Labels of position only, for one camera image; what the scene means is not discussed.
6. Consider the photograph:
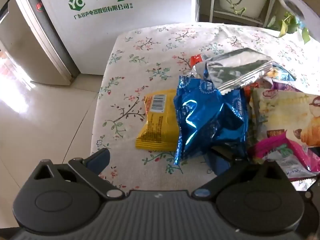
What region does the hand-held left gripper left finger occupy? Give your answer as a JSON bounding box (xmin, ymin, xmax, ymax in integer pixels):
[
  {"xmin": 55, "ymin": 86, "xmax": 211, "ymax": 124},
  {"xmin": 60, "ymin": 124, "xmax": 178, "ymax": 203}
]
[{"xmin": 33, "ymin": 148, "xmax": 126, "ymax": 200}]

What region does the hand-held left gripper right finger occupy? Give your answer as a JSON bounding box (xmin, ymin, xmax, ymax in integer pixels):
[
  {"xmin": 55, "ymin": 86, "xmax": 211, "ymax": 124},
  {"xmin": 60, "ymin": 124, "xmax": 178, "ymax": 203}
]
[{"xmin": 191, "ymin": 146, "xmax": 288, "ymax": 200}]

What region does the blue foil snack packet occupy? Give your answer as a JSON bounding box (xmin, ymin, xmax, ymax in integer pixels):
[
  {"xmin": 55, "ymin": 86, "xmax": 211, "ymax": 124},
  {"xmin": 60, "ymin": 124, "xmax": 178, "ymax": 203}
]
[{"xmin": 173, "ymin": 76, "xmax": 249, "ymax": 165}]

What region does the cream bread packet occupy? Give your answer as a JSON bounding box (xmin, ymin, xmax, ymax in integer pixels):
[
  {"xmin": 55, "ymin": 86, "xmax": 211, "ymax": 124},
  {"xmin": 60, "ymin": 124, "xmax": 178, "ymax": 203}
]
[{"xmin": 250, "ymin": 89, "xmax": 320, "ymax": 148}]

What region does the light-blue snack packet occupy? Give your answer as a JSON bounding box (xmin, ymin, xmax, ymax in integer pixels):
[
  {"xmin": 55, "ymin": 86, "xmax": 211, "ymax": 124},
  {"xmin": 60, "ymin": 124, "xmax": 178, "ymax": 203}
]
[{"xmin": 266, "ymin": 61, "xmax": 297, "ymax": 82}]

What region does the pink snack packet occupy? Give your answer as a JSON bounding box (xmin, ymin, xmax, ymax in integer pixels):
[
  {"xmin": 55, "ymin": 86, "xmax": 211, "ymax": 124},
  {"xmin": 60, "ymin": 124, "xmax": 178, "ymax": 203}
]
[{"xmin": 247, "ymin": 132, "xmax": 320, "ymax": 173}]

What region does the yellow snack packet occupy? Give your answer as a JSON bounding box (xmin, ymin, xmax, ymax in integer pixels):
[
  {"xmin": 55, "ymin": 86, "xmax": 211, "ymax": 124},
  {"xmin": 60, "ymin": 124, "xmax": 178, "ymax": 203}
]
[{"xmin": 135, "ymin": 89, "xmax": 181, "ymax": 152}]

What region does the white snack packet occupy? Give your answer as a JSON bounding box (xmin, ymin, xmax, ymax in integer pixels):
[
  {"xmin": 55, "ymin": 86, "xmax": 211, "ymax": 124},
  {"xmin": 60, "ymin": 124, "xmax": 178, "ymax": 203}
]
[{"xmin": 269, "ymin": 155, "xmax": 317, "ymax": 179}]

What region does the silver foil snack packet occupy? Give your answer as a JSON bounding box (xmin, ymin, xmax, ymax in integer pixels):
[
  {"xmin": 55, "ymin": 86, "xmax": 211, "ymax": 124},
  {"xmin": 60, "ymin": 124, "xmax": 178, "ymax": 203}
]
[{"xmin": 205, "ymin": 48, "xmax": 273, "ymax": 95}]

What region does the purple snack packet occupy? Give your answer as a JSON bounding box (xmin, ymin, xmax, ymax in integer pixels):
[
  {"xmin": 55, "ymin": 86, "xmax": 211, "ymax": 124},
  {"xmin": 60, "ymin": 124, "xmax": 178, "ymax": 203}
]
[{"xmin": 271, "ymin": 81, "xmax": 304, "ymax": 93}]

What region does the white potted plant on stand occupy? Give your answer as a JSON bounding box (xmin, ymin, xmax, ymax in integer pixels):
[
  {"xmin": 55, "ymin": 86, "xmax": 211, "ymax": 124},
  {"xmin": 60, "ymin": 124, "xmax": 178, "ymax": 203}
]
[{"xmin": 195, "ymin": 0, "xmax": 280, "ymax": 28}]

